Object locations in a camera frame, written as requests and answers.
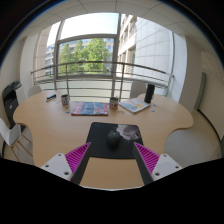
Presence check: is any black cylinder speaker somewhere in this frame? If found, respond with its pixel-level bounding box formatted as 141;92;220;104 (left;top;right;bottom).
143;83;156;104

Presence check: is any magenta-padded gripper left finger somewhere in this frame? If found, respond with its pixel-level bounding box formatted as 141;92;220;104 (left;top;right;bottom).
39;142;92;186

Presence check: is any light blue picture book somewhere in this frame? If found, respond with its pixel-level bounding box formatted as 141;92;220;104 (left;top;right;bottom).
118;97;151;114

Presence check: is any black mouse pad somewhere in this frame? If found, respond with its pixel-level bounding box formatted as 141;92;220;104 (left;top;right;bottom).
85;121;144;160

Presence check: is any small printed plant pot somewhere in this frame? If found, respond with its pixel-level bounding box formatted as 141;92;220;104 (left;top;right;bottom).
109;96;120;110

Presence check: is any black printer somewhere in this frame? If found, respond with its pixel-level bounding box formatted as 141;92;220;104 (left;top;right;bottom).
1;80;23;129

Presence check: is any metal railing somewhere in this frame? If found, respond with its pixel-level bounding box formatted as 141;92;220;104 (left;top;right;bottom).
30;60;175;99

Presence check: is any white chair with wooden legs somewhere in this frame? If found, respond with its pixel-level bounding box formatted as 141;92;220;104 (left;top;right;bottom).
0;117;34;161

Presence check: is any white printed can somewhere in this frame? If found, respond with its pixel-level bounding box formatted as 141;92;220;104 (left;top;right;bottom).
60;93;71;107

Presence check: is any black computer mouse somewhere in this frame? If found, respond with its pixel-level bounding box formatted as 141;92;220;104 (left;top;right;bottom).
106;129;122;149

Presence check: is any green tree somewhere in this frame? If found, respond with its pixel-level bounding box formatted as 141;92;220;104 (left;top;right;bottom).
58;38;111;74

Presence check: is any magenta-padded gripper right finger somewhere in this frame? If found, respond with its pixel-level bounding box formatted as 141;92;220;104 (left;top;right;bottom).
132;142;184;186

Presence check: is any red and black magazine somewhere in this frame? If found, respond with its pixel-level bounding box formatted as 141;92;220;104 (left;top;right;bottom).
70;101;110;117

